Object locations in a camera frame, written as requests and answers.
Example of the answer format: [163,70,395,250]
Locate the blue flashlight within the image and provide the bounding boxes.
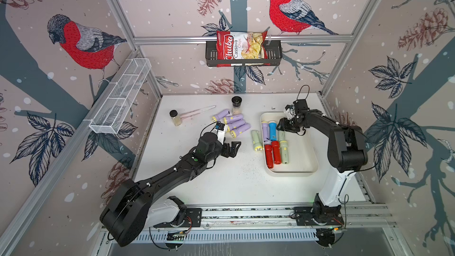
[268,121,277,141]

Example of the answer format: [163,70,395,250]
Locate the green flashlight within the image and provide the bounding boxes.
[278,130,286,142]
[251,130,263,152]
[279,141,289,164]

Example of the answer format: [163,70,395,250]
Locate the red flashlight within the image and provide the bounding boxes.
[271,141,282,165]
[264,144,274,169]

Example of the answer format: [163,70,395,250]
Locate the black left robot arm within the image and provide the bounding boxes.
[100,132,241,247]

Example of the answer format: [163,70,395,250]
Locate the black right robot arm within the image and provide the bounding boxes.
[277,99,368,224]

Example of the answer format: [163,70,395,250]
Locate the cream plastic storage tray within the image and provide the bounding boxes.
[263,132,319,177]

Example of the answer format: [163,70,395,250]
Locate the purple flashlight top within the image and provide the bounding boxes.
[212,109,231,124]

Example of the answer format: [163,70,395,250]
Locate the small glass spice bottle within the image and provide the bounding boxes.
[169,110,182,126]

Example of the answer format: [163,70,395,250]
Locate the black-top pepper grinder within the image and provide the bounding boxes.
[231,96,242,115]

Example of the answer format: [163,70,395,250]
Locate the red cassava chips bag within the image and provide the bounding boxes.
[216,31,267,60]

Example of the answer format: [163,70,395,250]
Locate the aluminium front rail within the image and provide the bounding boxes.
[142,201,398,232]

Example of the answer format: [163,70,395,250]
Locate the black wall basket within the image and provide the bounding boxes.
[206,40,283,67]

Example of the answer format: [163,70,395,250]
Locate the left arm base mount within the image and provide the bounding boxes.
[146,196,202,228]

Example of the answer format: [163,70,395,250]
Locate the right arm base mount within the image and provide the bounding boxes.
[290,194,345,226]

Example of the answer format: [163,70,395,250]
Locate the white wire mesh shelf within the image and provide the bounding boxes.
[89,58,151,135]

